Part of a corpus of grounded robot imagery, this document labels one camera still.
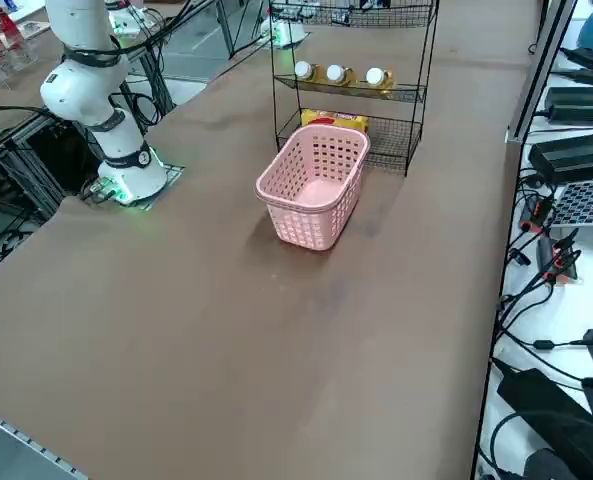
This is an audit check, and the pink plastic basket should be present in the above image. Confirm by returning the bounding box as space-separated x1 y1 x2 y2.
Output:
254 123 372 253

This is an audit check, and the yellow red biscuit packet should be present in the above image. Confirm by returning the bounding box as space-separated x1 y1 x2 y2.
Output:
300 108 370 134

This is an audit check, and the white green-lit box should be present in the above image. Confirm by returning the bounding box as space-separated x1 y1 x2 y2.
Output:
104 0 145 36

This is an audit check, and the long black power adapter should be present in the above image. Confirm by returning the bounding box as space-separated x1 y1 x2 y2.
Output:
528 130 593 176
543 85 593 126

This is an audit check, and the grey perforated panel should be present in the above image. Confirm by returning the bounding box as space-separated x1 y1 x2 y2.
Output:
548 177 593 229

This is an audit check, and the black bag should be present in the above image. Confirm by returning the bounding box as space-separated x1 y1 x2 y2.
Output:
495 367 593 480

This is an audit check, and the clear acrylic rack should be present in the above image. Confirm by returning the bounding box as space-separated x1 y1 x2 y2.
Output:
0 7 43 90

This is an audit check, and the black wire shelf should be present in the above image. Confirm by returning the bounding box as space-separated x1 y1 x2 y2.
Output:
268 0 441 177

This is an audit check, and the black metal frame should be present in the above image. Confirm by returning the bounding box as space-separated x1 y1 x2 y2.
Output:
0 107 105 226

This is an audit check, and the aluminium post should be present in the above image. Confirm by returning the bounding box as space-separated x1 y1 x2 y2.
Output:
504 0 580 145

